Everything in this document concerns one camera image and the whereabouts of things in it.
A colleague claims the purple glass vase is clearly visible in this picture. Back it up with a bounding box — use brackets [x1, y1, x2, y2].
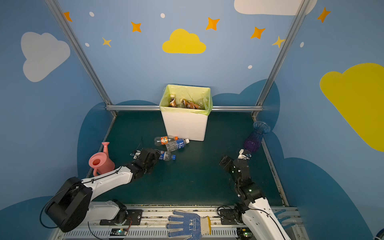
[244, 121, 271, 152]

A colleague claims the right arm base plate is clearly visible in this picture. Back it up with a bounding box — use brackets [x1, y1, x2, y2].
[219, 209, 239, 225]

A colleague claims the green bin liner bag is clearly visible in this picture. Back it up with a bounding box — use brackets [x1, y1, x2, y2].
[159, 85, 213, 116]

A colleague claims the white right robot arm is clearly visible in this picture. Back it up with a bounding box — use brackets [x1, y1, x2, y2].
[220, 156, 290, 240]

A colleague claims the clear bottle orange label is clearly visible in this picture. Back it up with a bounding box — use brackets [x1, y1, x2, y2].
[154, 136, 178, 146]

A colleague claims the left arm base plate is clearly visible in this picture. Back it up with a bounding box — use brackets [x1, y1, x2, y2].
[100, 209, 143, 226]

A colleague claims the aluminium frame post right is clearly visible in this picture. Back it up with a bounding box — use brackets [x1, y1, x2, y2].
[252, 0, 311, 121]

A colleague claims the aluminium frame post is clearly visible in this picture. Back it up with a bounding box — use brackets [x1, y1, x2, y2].
[45, 0, 113, 107]
[252, 0, 311, 121]

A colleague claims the green circuit board left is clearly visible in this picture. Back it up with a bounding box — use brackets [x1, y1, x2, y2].
[110, 229, 129, 237]

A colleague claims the green circuit board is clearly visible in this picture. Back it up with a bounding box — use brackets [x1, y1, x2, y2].
[237, 228, 253, 240]
[110, 229, 129, 237]

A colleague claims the clear bottle blue water label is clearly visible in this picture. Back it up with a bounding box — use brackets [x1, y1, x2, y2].
[166, 139, 190, 152]

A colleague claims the pepsi label clear bottle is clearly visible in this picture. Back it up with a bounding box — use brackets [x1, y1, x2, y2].
[159, 151, 176, 161]

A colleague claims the blue hand rake wooden handle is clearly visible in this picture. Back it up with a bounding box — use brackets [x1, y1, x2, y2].
[274, 209, 296, 230]

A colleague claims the brown tea bottle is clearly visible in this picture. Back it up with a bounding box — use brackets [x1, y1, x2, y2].
[169, 94, 177, 108]
[181, 99, 202, 110]

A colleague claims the aluminium frame rail back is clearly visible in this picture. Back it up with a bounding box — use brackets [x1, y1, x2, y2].
[105, 104, 264, 113]

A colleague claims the green circuit board right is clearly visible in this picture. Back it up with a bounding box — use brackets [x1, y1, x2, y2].
[237, 228, 253, 240]

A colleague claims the aluminium frame post left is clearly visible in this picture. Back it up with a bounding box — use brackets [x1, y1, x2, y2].
[45, 0, 113, 107]

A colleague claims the white plastic bin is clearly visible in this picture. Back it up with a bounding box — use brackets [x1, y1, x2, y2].
[162, 112, 208, 142]

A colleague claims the pink watering can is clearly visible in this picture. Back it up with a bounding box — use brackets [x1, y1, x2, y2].
[89, 142, 115, 177]

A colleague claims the blue dotted work glove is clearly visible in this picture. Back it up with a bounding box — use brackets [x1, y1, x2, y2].
[166, 210, 212, 240]

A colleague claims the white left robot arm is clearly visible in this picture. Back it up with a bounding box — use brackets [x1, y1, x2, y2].
[41, 149, 161, 233]

